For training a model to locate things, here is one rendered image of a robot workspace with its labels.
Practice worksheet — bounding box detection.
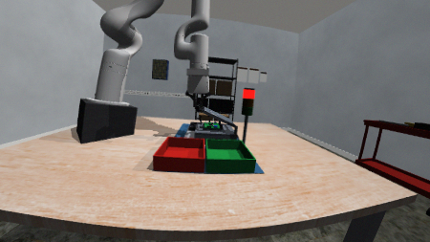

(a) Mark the red bin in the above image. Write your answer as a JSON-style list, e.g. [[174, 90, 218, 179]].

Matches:
[[153, 137, 205, 173]]

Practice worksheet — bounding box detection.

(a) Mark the green bin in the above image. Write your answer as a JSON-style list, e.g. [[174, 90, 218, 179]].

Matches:
[[205, 139, 256, 173]]

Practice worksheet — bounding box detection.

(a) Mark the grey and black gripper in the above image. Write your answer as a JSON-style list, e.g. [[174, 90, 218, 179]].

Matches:
[[185, 76, 211, 109]]

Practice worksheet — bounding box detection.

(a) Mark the green circuit board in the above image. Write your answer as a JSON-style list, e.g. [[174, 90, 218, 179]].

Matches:
[[204, 121, 221, 129]]

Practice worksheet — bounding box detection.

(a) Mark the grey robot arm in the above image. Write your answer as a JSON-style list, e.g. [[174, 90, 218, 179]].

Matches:
[[85, 0, 210, 106]]

